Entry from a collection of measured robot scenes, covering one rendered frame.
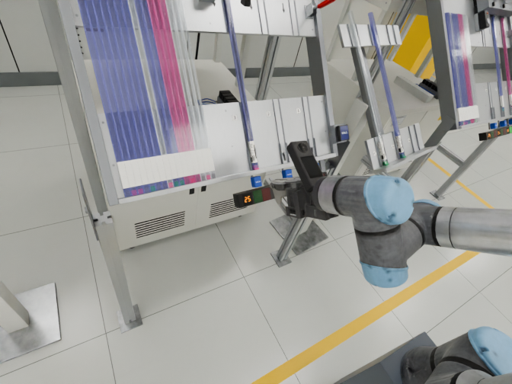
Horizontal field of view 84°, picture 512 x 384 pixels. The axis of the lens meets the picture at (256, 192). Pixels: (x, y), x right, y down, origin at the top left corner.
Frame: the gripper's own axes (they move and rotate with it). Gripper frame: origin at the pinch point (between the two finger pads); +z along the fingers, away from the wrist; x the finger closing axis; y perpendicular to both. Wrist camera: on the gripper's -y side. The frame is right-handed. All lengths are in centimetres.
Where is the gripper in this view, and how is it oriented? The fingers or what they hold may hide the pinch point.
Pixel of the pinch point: (273, 180)
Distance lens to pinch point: 74.0
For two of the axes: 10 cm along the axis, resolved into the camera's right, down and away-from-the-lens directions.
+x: 8.6, -2.2, 4.7
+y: 1.6, 9.7, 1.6
